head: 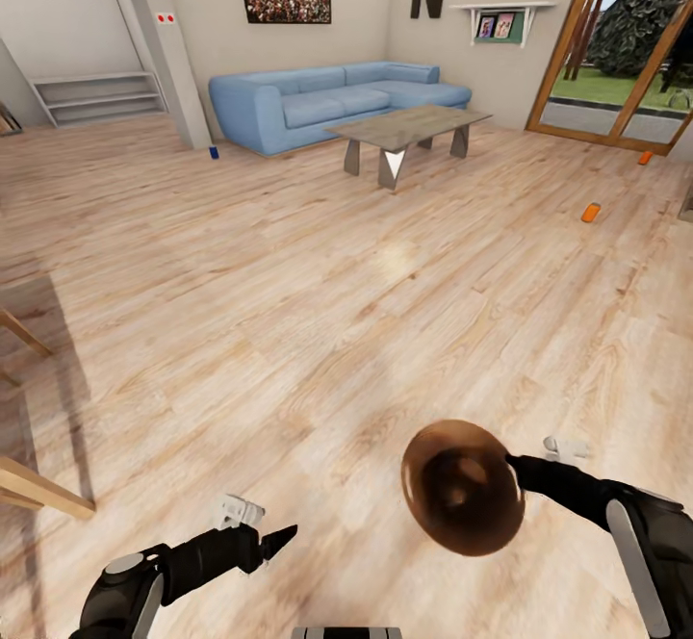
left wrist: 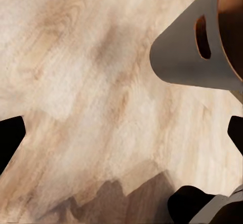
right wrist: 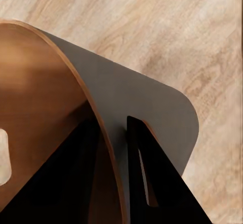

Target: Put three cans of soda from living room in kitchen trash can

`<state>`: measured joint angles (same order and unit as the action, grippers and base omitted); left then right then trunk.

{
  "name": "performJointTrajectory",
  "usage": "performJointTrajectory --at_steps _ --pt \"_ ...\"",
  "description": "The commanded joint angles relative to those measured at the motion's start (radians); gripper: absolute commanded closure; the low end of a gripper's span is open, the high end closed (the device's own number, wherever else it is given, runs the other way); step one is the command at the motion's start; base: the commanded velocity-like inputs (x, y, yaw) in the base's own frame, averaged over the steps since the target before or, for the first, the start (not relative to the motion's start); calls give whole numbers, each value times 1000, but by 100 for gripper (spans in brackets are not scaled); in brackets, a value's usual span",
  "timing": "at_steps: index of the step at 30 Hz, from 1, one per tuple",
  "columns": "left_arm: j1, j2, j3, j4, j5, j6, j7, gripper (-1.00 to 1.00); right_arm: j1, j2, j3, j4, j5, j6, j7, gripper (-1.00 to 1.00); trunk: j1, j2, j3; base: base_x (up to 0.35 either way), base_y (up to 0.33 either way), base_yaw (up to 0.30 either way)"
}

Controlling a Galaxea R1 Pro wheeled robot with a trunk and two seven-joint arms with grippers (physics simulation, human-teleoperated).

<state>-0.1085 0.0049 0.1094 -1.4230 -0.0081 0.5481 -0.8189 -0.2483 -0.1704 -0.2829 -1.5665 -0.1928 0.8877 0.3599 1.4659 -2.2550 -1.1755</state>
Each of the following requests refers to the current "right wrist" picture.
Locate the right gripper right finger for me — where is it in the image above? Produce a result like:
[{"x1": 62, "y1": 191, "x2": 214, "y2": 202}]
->
[{"x1": 127, "y1": 116, "x2": 213, "y2": 224}]

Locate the trash can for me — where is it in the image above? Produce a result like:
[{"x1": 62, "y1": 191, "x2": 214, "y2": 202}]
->
[{"x1": 0, "y1": 19, "x2": 199, "y2": 224}]

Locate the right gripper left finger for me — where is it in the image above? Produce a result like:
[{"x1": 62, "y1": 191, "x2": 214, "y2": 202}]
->
[{"x1": 0, "y1": 117, "x2": 99, "y2": 224}]

